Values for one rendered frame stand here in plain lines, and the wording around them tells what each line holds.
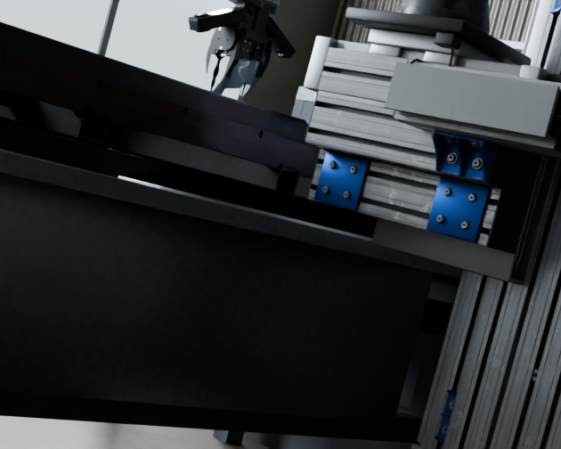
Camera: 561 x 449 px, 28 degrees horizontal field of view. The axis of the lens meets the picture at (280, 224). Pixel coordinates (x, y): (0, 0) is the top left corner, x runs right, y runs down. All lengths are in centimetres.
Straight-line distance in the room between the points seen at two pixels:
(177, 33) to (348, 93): 363
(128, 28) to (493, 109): 380
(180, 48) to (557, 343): 388
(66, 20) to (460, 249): 340
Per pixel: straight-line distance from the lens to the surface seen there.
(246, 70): 256
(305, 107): 338
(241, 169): 222
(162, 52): 537
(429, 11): 178
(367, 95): 181
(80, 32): 505
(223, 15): 220
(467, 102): 156
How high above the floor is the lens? 72
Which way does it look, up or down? 2 degrees down
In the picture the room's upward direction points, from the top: 15 degrees clockwise
